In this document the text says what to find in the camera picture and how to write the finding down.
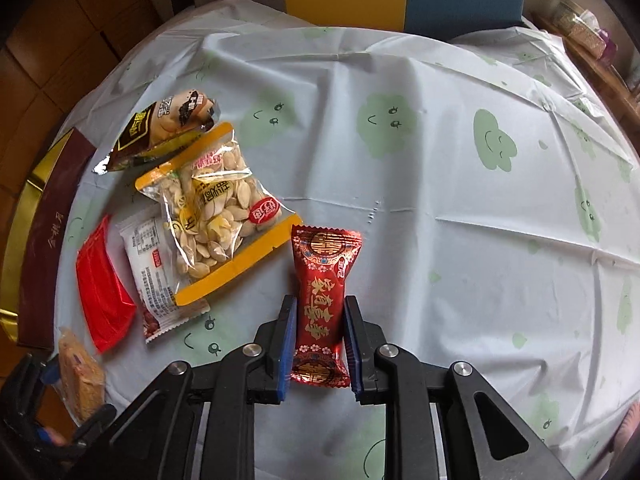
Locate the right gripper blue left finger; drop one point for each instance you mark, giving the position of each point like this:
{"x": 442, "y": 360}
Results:
{"x": 258, "y": 372}

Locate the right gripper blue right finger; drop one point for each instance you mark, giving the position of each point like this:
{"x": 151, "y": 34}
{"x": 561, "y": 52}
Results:
{"x": 385, "y": 374}

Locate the dark red candy packet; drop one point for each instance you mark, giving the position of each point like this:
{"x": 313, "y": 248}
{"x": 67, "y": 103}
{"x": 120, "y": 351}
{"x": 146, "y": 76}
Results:
{"x": 323, "y": 258}

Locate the brown black sesame snack packet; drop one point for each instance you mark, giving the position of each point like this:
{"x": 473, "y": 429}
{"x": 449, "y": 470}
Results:
{"x": 164, "y": 128}

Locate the person's right hand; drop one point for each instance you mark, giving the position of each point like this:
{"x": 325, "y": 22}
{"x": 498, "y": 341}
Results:
{"x": 627, "y": 428}

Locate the orange wafer snack packet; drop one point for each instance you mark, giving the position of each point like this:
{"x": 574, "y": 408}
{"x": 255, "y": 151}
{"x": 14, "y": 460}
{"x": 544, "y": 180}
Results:
{"x": 83, "y": 380}

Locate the gold maroon gift box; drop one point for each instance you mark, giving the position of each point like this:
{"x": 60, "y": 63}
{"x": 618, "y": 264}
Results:
{"x": 30, "y": 262}

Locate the white red snack packet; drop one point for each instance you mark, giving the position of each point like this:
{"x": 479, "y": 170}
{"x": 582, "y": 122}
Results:
{"x": 153, "y": 266}

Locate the pumpkin seeds clear yellow packet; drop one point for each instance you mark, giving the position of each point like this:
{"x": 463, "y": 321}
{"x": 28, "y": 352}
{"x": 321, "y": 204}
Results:
{"x": 219, "y": 218}

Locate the bright red snack packet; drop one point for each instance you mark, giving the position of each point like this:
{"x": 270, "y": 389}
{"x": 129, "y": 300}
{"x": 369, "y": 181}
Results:
{"x": 108, "y": 308}

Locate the wooden side shelf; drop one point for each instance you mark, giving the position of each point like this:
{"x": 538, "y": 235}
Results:
{"x": 604, "y": 79}

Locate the white tissue box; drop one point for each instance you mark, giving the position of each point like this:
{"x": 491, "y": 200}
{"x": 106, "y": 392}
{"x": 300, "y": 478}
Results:
{"x": 583, "y": 27}

